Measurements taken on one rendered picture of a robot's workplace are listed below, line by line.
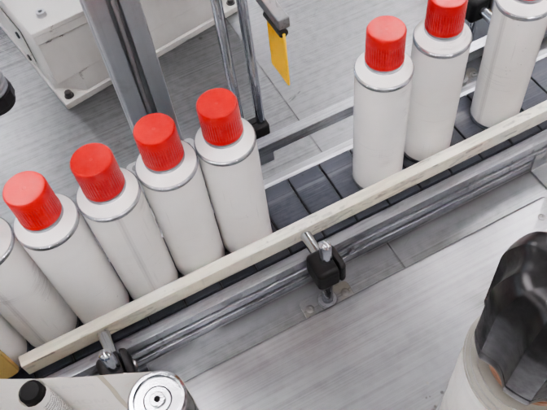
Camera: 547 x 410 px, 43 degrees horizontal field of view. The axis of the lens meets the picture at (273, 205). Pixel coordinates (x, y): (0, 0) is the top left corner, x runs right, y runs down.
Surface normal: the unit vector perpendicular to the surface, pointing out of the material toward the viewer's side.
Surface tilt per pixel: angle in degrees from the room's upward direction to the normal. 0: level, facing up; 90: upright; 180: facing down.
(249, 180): 90
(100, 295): 90
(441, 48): 42
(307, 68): 0
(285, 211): 0
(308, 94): 0
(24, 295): 90
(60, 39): 90
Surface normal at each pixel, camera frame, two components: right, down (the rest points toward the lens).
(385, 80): -0.05, 0.15
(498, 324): -0.56, 0.72
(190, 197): 0.72, 0.54
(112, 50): 0.45, 0.72
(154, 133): -0.09, -0.59
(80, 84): -0.13, 0.83
